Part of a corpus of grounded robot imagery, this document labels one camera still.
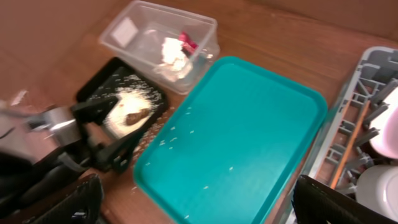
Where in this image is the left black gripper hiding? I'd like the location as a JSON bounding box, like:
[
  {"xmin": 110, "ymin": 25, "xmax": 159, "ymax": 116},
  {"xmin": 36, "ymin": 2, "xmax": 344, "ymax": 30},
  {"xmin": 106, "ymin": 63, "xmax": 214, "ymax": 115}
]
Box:
[{"xmin": 1, "ymin": 96, "xmax": 145, "ymax": 173}]

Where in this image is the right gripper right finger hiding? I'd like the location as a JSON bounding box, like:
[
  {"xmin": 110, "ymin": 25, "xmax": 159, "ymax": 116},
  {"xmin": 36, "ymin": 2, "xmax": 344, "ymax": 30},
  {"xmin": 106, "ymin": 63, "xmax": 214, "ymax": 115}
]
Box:
[{"xmin": 292, "ymin": 175, "xmax": 397, "ymax": 224}]

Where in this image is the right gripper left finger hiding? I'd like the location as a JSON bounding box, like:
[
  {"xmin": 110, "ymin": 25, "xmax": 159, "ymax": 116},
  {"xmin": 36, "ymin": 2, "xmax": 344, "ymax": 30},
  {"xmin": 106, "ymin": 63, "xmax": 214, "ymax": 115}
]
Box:
[{"xmin": 21, "ymin": 174, "xmax": 104, "ymax": 224}]

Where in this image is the white rice pile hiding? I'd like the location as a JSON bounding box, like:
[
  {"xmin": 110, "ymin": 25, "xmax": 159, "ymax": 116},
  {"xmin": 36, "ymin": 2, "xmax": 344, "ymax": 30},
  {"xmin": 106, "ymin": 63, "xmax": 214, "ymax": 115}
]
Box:
[{"xmin": 88, "ymin": 73, "xmax": 164, "ymax": 139}]

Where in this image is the grey bowl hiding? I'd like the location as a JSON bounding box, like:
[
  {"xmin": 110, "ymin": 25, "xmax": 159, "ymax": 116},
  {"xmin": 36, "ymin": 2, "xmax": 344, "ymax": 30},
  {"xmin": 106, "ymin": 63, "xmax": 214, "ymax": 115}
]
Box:
[{"xmin": 356, "ymin": 165, "xmax": 398, "ymax": 221}]

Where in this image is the wooden chopstick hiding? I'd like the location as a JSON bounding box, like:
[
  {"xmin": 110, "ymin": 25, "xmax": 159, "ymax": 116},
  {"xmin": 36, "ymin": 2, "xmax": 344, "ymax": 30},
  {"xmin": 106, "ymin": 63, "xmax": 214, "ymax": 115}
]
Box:
[{"xmin": 330, "ymin": 100, "xmax": 370, "ymax": 189}]

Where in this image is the pink shallow bowl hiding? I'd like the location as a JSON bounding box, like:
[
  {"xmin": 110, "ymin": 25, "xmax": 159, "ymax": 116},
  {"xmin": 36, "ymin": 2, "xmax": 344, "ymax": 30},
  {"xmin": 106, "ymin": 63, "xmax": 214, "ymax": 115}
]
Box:
[{"xmin": 369, "ymin": 88, "xmax": 397, "ymax": 159}]

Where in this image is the white napkin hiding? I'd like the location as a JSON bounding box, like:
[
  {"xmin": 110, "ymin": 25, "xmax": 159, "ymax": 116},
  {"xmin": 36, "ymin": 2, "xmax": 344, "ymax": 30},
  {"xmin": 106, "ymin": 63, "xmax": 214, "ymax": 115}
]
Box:
[{"xmin": 154, "ymin": 37, "xmax": 193, "ymax": 82}]

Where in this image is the red snack wrapper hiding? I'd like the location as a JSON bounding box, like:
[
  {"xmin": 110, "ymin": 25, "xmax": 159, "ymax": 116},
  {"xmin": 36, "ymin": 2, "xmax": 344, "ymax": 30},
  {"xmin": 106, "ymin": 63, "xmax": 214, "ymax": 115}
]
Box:
[{"xmin": 178, "ymin": 32, "xmax": 198, "ymax": 57}]

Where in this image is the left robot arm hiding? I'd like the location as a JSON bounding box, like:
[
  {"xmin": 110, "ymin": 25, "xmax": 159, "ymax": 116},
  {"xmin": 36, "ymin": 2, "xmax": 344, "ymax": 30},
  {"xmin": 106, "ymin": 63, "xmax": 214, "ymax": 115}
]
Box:
[{"xmin": 1, "ymin": 96, "xmax": 147, "ymax": 217}]

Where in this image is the grey plastic dishwasher rack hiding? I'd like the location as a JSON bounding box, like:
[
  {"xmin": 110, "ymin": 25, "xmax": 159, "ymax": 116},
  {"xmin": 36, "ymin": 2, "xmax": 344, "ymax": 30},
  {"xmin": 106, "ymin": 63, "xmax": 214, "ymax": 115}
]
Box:
[{"xmin": 300, "ymin": 47, "xmax": 397, "ymax": 201}]

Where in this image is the clear plastic waste bin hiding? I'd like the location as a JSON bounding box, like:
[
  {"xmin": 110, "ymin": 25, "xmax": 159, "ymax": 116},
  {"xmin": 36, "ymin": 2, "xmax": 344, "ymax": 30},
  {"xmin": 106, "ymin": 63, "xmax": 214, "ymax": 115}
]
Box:
[{"xmin": 99, "ymin": 1, "xmax": 220, "ymax": 95}]

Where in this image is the black rectangular tray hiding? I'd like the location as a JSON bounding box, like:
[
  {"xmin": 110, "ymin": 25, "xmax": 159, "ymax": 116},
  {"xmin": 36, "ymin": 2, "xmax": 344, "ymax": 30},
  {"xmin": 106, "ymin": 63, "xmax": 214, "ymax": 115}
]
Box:
[{"xmin": 76, "ymin": 57, "xmax": 170, "ymax": 174}]

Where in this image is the teal plastic serving tray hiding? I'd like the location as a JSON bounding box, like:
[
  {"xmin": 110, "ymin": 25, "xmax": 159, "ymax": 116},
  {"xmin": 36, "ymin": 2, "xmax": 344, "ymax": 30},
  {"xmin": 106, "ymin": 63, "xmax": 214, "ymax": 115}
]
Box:
[{"xmin": 134, "ymin": 57, "xmax": 328, "ymax": 223}]

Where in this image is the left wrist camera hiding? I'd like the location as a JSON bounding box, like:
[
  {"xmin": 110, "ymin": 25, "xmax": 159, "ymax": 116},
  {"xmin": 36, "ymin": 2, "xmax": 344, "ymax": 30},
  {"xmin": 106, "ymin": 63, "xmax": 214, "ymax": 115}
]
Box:
[{"xmin": 26, "ymin": 107, "xmax": 81, "ymax": 146}]

